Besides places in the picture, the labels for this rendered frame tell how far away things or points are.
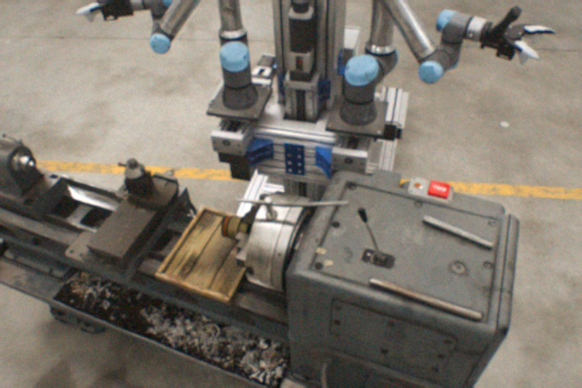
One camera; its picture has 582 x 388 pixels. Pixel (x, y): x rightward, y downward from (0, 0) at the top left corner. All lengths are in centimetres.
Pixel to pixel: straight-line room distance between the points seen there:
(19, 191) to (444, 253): 169
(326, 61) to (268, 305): 99
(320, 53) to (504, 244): 102
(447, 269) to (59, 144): 331
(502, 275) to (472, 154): 234
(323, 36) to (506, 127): 234
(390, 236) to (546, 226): 207
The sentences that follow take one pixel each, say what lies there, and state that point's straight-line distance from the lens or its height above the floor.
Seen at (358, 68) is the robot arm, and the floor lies 139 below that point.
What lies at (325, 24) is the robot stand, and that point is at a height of 146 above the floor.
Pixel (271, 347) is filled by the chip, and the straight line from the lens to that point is 193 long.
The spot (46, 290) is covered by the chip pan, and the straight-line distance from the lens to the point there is 241.
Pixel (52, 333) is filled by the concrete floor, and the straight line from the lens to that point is 296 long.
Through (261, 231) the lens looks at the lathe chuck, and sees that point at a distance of 144.
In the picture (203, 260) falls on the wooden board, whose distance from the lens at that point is 182.
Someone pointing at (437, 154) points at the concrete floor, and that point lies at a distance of 360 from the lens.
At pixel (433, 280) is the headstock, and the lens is 132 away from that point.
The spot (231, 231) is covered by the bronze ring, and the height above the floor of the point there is 110.
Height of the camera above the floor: 233
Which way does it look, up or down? 46 degrees down
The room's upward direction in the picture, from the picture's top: 3 degrees counter-clockwise
